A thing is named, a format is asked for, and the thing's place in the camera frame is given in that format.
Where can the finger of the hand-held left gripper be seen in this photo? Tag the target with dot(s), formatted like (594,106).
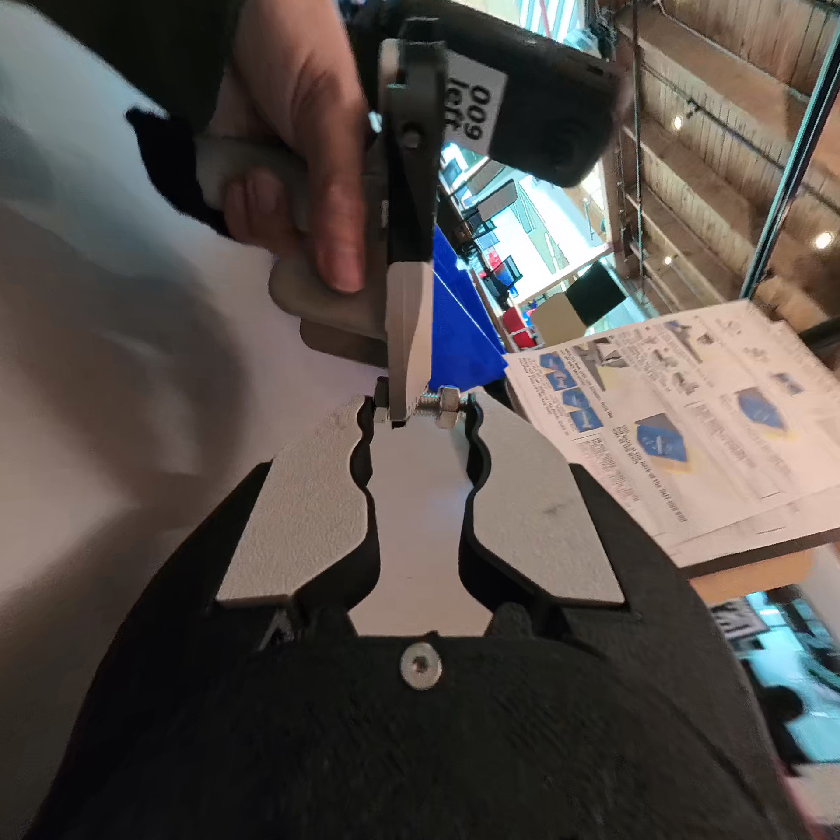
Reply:
(410,328)
(341,348)

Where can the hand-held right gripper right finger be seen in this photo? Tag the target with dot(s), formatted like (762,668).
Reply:
(544,525)

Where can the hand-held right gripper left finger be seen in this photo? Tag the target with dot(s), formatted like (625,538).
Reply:
(295,525)

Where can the blue plastic bin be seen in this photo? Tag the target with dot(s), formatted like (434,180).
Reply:
(459,341)

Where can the steel bolt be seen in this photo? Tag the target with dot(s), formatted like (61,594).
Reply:
(423,405)

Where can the steel hex nut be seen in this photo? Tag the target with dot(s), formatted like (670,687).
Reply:
(449,407)

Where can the person's left forearm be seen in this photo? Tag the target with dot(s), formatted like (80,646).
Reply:
(164,52)

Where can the grey desk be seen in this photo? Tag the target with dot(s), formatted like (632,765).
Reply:
(98,328)

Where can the person's left hand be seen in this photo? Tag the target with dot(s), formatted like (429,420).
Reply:
(302,85)

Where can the printed instruction sheet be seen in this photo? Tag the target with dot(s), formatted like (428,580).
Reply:
(689,426)

